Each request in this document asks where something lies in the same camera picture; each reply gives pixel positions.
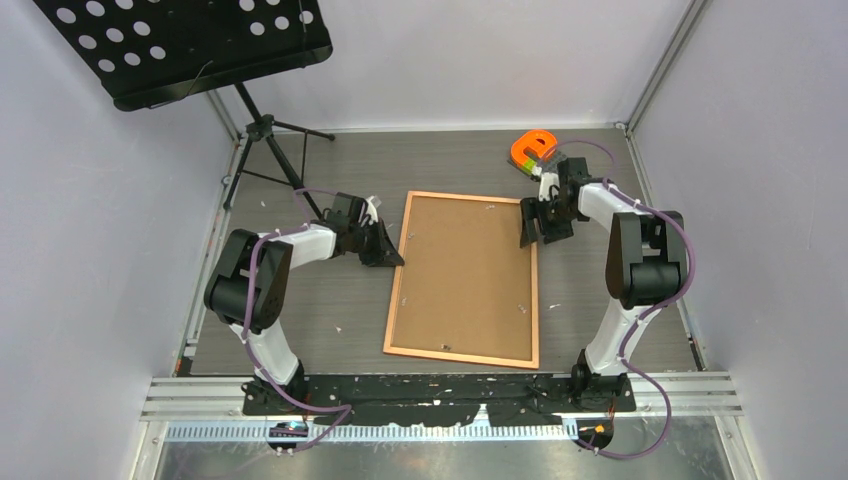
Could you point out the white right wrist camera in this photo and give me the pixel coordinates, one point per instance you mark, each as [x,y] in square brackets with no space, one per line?
[548,187]

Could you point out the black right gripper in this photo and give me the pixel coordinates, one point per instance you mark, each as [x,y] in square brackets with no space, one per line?
[529,211]

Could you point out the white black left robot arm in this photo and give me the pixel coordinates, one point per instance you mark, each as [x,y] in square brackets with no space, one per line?
[247,288]

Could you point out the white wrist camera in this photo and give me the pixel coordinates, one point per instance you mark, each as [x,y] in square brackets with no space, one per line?
[371,215]
[548,187]

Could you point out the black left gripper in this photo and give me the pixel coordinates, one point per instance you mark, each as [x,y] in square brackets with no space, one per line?
[384,255]

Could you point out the orange letter toy block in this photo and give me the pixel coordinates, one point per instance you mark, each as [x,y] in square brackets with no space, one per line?
[537,141]

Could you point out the brown cardboard backing board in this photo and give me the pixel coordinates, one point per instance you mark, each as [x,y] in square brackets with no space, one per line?
[464,278]

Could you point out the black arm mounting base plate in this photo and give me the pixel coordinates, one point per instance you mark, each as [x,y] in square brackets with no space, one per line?
[436,400]

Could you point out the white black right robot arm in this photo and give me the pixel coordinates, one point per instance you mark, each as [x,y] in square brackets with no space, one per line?
[647,266]

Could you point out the green building brick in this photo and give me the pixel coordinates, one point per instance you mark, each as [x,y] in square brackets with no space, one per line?
[530,168]

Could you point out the grey building baseplate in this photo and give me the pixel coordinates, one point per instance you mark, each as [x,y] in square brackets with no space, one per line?
[548,164]

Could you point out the black perforated music stand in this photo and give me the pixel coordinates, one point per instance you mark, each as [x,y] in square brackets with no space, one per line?
[148,54]

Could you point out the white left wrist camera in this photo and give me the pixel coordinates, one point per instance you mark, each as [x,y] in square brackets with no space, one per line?
[371,215]

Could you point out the aluminium front rail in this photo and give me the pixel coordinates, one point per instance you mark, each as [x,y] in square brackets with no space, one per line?
[210,409]

